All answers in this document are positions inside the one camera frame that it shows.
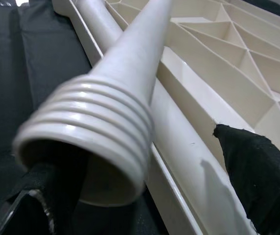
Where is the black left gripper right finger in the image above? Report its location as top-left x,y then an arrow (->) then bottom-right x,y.
212,123 -> 280,235

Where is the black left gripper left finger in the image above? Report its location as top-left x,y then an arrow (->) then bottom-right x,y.
6,163 -> 82,235

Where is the white plastic table leg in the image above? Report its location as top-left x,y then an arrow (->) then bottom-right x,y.
12,0 -> 174,205
75,0 -> 258,235

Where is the white plastic children table top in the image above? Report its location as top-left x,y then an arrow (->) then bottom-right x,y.
51,0 -> 280,235

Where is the black table cloth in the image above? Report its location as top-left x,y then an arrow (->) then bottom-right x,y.
0,0 -> 170,235

